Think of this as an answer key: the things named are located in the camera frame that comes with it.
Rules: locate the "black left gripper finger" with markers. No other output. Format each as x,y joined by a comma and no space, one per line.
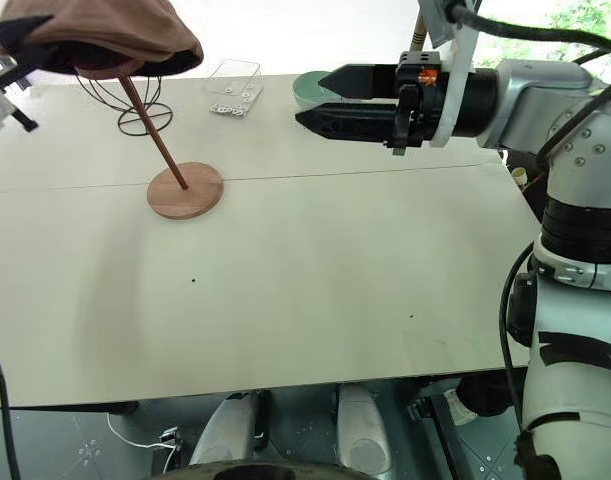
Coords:
15,31

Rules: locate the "black and white cylinder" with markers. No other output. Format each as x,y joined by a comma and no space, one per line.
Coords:
480,400

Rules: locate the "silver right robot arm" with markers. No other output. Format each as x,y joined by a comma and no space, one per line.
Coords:
580,210

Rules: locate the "wooden hat stand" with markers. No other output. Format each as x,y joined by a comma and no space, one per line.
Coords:
185,192

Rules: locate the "brown cap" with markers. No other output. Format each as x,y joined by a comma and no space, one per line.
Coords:
110,30

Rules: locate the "white rounded shell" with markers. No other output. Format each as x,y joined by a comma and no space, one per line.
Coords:
230,430
362,430

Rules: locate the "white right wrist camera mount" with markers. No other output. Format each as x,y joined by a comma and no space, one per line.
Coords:
457,75

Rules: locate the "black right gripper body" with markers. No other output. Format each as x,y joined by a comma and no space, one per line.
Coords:
417,112

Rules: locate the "clear plastic box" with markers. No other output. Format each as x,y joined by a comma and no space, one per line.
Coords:
235,75

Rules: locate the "small cream plastic cup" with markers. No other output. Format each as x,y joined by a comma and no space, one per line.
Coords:
519,176

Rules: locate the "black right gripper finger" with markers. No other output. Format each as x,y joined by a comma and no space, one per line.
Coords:
355,122
365,81

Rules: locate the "dark rounded shape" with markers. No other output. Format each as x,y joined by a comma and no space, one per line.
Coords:
250,472

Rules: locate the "green round container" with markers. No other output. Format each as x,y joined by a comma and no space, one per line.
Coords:
307,86

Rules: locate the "small metal washers cluster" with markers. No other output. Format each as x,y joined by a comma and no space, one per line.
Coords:
227,109

